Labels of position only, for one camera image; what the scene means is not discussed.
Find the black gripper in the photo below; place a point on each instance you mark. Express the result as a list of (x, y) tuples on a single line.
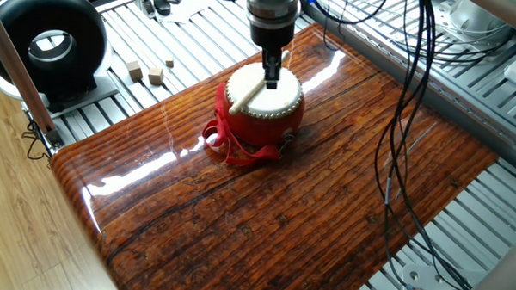
[(272, 38)]

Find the pale wooden drumstick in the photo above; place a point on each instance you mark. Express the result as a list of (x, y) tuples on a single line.
[(244, 99)]

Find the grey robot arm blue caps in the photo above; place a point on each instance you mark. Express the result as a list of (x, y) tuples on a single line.
[(494, 282)]

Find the red drum white skin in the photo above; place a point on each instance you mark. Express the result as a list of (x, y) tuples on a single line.
[(263, 123)]

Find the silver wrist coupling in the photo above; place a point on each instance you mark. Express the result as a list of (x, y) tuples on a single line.
[(271, 7)]

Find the white paper sheet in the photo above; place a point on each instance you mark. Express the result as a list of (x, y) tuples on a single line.
[(189, 9)]

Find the small wooden cube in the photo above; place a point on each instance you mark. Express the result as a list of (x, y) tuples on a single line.
[(169, 62)]

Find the medium wooden cube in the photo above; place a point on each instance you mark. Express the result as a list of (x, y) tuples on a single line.
[(156, 76)]

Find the black computer mouse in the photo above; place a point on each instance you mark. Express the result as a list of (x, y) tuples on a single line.
[(161, 7)]

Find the large wooden cube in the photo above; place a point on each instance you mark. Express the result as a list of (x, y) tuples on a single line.
[(134, 71)]

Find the glossy wood grain board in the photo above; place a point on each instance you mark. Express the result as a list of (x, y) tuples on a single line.
[(281, 206)]

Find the short aluminium post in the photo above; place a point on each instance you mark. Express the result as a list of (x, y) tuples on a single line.
[(143, 1)]

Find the silver pedestal with plate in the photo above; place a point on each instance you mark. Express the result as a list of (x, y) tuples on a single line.
[(477, 19)]

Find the diagonal frame strut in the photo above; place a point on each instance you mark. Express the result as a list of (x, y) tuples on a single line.
[(19, 76)]

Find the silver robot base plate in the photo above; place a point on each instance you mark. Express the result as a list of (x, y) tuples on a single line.
[(425, 275)]

